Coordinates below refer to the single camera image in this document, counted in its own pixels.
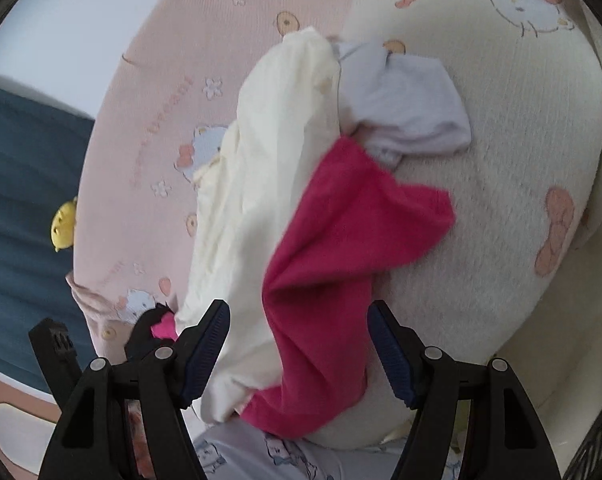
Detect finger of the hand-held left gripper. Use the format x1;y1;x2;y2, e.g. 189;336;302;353
125;304;178;362

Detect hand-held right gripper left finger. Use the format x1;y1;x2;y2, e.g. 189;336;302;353
41;300;230;480

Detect pink cream printed blanket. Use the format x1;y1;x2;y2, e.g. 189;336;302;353
65;0;602;453

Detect cream shirt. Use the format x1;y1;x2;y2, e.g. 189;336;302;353
176;27;342;423

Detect yellow plush toy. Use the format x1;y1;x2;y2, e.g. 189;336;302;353
51;197;79;253

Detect dark teal cloth panel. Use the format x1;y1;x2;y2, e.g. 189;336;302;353
0;82;96;396

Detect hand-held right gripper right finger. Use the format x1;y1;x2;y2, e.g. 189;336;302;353
368;301;562;480

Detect magenta t-shirt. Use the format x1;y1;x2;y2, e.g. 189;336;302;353
151;137;456;438

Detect white garment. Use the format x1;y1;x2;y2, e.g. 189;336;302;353
331;40;472;168

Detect black wire rack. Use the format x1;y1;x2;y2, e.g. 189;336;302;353
563;395;602;480

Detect person's white printed pajamas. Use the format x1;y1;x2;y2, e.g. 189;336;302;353
193;422;412;480

